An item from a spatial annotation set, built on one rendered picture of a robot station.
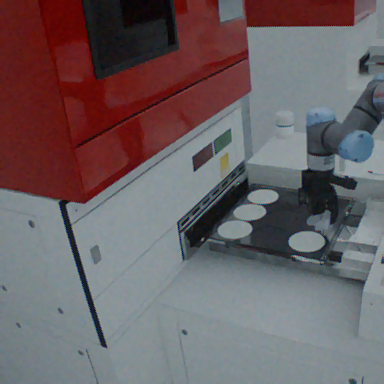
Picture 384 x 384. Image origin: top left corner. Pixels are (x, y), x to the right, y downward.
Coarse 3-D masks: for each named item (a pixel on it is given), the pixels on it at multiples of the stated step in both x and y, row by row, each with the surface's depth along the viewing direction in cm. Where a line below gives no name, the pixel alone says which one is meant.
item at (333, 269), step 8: (216, 248) 141; (224, 248) 139; (232, 248) 138; (240, 256) 138; (248, 256) 136; (256, 256) 135; (264, 256) 133; (272, 256) 132; (280, 264) 132; (288, 264) 130; (296, 264) 129; (304, 264) 127; (312, 264) 126; (328, 264) 124; (336, 264) 124; (320, 272) 126; (328, 272) 125; (336, 272) 123; (360, 280) 121
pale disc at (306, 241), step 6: (294, 234) 130; (300, 234) 130; (306, 234) 130; (312, 234) 129; (318, 234) 129; (294, 240) 128; (300, 240) 128; (306, 240) 127; (312, 240) 127; (318, 240) 126; (294, 246) 125; (300, 246) 125; (306, 246) 125; (312, 246) 124; (318, 246) 124
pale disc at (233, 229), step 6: (228, 222) 141; (234, 222) 140; (240, 222) 140; (246, 222) 140; (222, 228) 138; (228, 228) 138; (234, 228) 137; (240, 228) 137; (246, 228) 136; (222, 234) 135; (228, 234) 135; (234, 234) 134; (240, 234) 134; (246, 234) 134
